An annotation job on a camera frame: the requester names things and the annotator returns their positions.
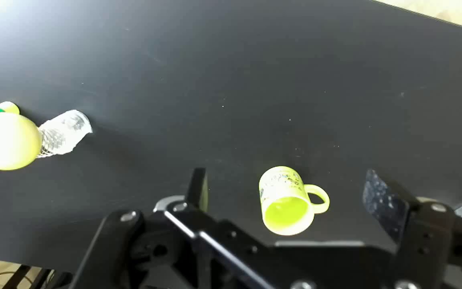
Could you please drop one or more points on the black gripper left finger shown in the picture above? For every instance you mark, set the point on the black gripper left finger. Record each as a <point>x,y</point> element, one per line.
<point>199,187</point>

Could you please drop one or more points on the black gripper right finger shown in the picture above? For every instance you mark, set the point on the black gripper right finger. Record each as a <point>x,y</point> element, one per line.
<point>385,205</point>

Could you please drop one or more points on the small clear cup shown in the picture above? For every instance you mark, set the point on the small clear cup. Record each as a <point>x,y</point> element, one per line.
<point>64,130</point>

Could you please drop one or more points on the yellow printed mug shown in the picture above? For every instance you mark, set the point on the yellow printed mug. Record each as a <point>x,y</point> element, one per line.
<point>280,184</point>

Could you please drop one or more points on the pale yellow ball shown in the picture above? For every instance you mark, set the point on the pale yellow ball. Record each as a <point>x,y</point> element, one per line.
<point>3,142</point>

